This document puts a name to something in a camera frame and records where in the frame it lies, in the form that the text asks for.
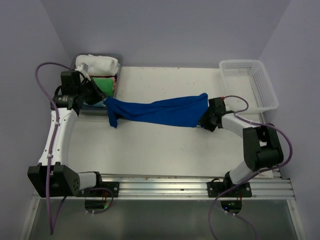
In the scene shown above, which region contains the white towel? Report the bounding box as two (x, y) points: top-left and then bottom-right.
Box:
(75, 54), (119, 77)

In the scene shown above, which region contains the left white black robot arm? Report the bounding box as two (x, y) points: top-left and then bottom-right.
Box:
(27, 70), (104, 198)

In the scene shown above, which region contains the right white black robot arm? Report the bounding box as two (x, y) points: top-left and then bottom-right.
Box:
(199, 97), (284, 197)

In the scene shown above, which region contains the blue cloud pattern towel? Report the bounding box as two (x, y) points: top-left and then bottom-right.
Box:
(92, 101), (106, 108)

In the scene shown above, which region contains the green rolled towel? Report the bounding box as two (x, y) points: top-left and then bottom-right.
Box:
(92, 77), (114, 97)

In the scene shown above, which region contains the pink rolled towel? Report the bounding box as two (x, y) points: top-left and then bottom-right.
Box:
(111, 77), (117, 93)

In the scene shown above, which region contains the grey plastic tray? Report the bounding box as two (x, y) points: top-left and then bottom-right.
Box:
(70, 53), (123, 116)

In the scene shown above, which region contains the white plastic basket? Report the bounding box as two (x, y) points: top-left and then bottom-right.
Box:
(219, 59), (279, 114)

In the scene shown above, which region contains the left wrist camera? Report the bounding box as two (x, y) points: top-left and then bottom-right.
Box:
(75, 62), (89, 76)

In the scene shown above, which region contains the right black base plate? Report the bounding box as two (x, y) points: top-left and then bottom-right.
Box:
(206, 181), (253, 198)

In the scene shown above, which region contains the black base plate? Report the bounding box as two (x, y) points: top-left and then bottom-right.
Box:
(206, 181), (253, 198)
(75, 181), (120, 198)

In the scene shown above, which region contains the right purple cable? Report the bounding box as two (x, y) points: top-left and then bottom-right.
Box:
(208, 95), (294, 240)

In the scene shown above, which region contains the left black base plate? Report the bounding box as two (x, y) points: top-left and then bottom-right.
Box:
(75, 181), (120, 198)

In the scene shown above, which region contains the aluminium mounting rail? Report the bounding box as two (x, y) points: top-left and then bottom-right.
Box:
(102, 174), (295, 200)

